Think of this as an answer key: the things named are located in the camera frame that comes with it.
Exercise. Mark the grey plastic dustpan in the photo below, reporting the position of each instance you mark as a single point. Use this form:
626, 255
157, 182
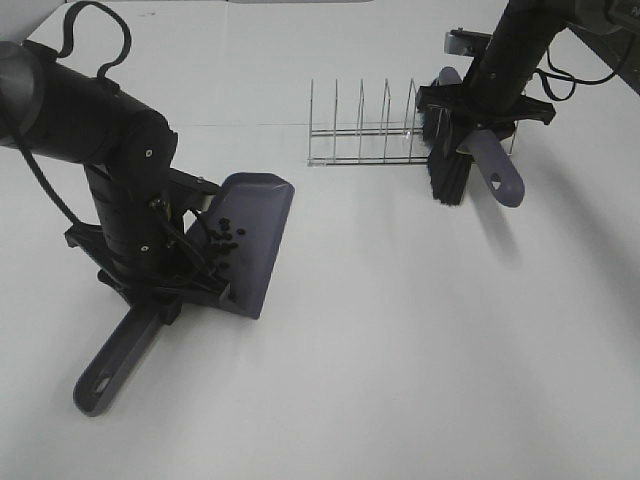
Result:
259, 202

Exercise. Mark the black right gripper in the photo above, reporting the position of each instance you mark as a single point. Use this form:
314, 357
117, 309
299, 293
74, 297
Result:
490, 94

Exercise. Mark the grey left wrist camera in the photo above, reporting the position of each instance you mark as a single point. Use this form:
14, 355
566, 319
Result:
188, 192

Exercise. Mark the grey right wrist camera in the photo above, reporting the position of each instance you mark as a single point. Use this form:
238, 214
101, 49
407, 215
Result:
463, 42

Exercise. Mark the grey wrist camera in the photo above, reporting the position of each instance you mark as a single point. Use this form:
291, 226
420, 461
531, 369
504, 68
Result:
188, 192
463, 42

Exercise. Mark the pile of coffee beans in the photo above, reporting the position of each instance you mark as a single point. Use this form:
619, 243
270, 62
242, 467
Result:
224, 239

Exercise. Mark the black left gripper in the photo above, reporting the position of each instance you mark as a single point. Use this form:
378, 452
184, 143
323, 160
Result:
155, 248

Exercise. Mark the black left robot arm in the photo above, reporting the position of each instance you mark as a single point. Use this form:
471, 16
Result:
126, 149

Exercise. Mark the metal wire rack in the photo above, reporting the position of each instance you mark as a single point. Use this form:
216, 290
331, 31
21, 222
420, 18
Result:
382, 131

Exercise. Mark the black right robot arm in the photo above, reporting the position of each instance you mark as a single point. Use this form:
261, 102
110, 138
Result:
534, 24

